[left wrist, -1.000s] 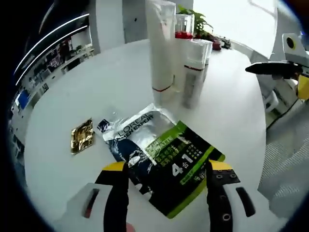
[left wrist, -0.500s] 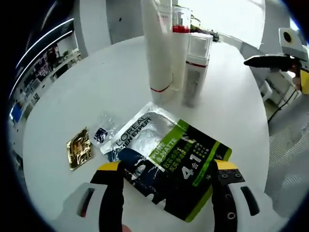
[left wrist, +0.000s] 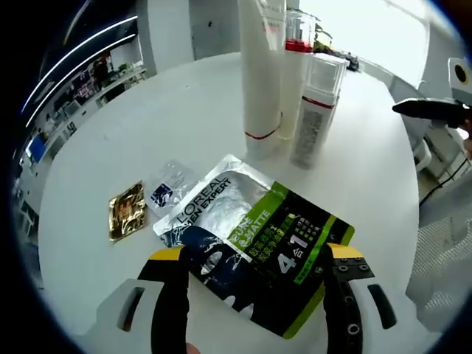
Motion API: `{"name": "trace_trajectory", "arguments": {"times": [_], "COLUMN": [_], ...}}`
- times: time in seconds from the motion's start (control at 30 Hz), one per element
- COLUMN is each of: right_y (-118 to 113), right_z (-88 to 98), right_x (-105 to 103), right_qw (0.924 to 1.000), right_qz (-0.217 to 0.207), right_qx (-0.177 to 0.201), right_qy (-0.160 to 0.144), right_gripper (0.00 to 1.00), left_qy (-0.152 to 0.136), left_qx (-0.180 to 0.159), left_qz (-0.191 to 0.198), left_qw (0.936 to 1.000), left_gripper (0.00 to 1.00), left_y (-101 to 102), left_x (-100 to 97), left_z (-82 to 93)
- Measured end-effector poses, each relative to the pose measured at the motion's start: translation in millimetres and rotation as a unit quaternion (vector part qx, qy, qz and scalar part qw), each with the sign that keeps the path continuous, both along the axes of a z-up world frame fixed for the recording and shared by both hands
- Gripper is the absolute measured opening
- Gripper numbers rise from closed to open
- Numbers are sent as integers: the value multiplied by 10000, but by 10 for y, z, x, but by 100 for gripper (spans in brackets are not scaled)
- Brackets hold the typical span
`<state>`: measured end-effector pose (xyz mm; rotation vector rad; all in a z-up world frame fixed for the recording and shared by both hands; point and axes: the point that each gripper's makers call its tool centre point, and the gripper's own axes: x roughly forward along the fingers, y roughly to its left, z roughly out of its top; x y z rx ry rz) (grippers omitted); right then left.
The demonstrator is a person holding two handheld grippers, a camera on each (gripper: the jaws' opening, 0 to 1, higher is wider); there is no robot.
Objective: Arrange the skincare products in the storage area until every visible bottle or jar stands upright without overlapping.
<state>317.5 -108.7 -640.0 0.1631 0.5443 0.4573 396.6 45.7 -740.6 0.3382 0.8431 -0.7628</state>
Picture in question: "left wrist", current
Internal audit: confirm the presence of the dark grey cloth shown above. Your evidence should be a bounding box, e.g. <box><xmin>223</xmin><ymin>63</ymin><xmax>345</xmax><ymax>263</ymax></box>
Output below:
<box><xmin>344</xmin><ymin>51</ymin><xmax>361</xmax><ymax>72</ymax></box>

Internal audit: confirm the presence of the clear skincare sachet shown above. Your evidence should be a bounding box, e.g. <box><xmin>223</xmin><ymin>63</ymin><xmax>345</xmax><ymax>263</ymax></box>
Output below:
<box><xmin>146</xmin><ymin>159</ymin><xmax>198</xmax><ymax>219</ymax></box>

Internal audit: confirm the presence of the small white red-label bottle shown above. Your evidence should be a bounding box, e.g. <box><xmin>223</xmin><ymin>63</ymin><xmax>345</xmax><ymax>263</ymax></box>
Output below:
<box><xmin>289</xmin><ymin>52</ymin><xmax>350</xmax><ymax>170</ymax></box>

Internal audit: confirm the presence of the blue bin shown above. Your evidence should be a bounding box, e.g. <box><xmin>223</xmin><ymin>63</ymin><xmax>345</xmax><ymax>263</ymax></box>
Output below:
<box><xmin>24</xmin><ymin>133</ymin><xmax>48</xmax><ymax>163</ymax></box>

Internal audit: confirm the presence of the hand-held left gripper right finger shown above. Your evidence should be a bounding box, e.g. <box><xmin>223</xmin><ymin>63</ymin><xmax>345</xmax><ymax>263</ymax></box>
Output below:
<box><xmin>322</xmin><ymin>242</ymin><xmax>412</xmax><ymax>354</ymax></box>

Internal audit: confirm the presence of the long ceiling light strip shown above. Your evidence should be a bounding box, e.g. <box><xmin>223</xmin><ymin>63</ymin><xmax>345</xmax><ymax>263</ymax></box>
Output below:
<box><xmin>25</xmin><ymin>32</ymin><xmax>138</xmax><ymax>128</ymax></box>
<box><xmin>20</xmin><ymin>14</ymin><xmax>139</xmax><ymax>114</ymax></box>

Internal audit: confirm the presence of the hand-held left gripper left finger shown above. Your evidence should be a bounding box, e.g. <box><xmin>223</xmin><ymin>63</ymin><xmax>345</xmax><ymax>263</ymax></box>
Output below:
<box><xmin>94</xmin><ymin>244</ymin><xmax>191</xmax><ymax>354</ymax></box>

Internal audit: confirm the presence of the gold skincare sachet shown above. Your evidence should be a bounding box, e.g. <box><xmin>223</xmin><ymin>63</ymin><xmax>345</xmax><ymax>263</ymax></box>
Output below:
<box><xmin>108</xmin><ymin>179</ymin><xmax>149</xmax><ymax>243</ymax></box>

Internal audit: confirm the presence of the white skincare tube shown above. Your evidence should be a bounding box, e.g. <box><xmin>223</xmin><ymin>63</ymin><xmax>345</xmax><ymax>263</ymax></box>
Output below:
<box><xmin>237</xmin><ymin>0</ymin><xmax>288</xmax><ymax>160</ymax></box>

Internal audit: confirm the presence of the green black skincare sachet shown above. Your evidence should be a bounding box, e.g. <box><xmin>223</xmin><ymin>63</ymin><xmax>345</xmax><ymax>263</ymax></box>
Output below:
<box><xmin>152</xmin><ymin>153</ymin><xmax>355</xmax><ymax>339</ymax></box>

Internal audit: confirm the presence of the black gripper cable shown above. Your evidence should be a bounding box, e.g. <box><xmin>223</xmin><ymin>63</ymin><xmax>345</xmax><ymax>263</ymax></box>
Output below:
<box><xmin>418</xmin><ymin>156</ymin><xmax>471</xmax><ymax>207</ymax></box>

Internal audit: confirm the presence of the white red-collar pump bottle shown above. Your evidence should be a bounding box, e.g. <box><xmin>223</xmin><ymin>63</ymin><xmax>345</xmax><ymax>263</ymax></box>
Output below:
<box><xmin>277</xmin><ymin>10</ymin><xmax>315</xmax><ymax>141</ymax></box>

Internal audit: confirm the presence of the grey mesh chair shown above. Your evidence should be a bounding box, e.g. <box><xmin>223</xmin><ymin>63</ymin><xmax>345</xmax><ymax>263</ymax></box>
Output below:
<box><xmin>405</xmin><ymin>206</ymin><xmax>472</xmax><ymax>333</ymax></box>

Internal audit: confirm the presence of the green potted plant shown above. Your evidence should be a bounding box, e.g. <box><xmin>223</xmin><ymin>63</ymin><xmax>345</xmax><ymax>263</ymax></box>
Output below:
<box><xmin>312</xmin><ymin>21</ymin><xmax>335</xmax><ymax>55</ymax></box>

